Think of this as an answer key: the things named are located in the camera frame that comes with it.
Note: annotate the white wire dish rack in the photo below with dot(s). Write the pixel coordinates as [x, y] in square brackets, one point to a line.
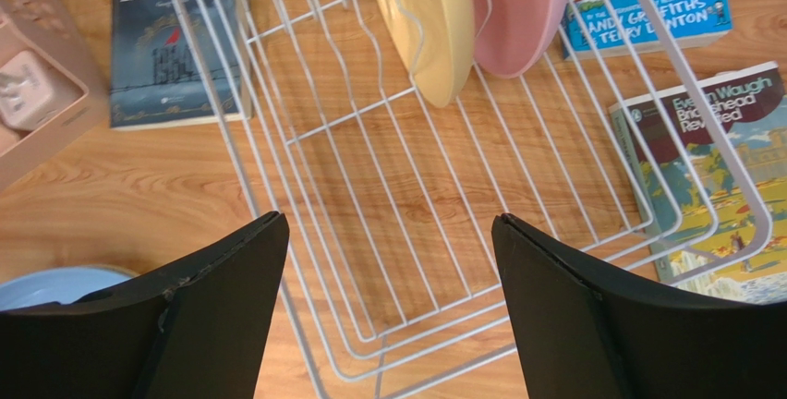
[391, 283]

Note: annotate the pink plastic file organizer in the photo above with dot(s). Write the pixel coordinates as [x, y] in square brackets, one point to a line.
[46, 28]

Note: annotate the Nineteen Eighty-Four dark book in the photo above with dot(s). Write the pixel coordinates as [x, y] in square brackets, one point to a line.
[155, 81]

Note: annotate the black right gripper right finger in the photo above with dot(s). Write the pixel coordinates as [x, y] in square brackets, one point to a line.
[584, 328]

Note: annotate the white power adapter cube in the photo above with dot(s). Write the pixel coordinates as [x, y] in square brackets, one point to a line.
[39, 92]

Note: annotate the pink plate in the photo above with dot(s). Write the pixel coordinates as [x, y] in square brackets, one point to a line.
[511, 35]

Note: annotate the Brideshead Revisited paperback book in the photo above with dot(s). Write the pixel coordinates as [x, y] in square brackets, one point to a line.
[701, 229]

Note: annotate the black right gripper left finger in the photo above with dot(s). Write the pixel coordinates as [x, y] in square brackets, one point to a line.
[196, 327]

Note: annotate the blue plate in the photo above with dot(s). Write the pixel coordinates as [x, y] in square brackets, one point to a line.
[64, 285]

